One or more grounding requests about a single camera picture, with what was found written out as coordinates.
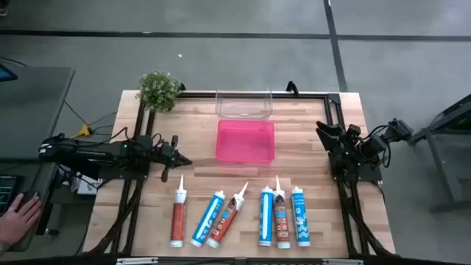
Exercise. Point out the orange label sealant tube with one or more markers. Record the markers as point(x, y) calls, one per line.
point(178, 221)
point(282, 224)
point(224, 222)

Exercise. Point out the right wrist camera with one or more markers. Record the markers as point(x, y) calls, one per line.
point(353, 130)

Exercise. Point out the clear plastic bin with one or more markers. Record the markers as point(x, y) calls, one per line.
point(243, 110)

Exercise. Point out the green potted plant black pot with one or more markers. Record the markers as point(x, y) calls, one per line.
point(158, 92)

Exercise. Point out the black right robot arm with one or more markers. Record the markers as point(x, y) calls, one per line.
point(371, 145)

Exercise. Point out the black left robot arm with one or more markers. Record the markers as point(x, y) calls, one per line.
point(92, 151)

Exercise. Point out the black aluminium table frame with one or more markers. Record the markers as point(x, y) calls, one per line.
point(257, 95)

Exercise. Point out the blue lit screen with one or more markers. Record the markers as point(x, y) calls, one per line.
point(6, 73)

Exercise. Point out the black table clamp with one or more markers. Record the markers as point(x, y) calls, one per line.
point(291, 87)
point(181, 87)

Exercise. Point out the blue silicone tube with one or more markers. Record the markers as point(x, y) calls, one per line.
point(208, 221)
point(301, 221)
point(265, 221)

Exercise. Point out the silver metal bracket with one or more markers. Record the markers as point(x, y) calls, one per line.
point(137, 260)
point(342, 261)

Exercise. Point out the pink plastic bin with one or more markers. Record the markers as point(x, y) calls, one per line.
point(244, 141)

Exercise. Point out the grey side desk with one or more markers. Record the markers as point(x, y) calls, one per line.
point(29, 110)

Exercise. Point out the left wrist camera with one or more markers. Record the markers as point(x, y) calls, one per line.
point(167, 151)

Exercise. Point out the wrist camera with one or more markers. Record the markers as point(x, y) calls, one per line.
point(353, 130)
point(167, 151)

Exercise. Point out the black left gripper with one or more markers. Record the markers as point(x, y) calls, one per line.
point(170, 162)

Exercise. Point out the black keyboard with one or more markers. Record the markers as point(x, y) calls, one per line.
point(7, 191)

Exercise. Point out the grey metal table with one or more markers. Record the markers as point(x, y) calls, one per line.
point(456, 108)

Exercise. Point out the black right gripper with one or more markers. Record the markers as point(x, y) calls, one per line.
point(349, 145)

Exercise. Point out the person's hand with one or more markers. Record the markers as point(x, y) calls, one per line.
point(18, 221)

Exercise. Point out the white paper sheet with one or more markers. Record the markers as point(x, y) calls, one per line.
point(88, 187)

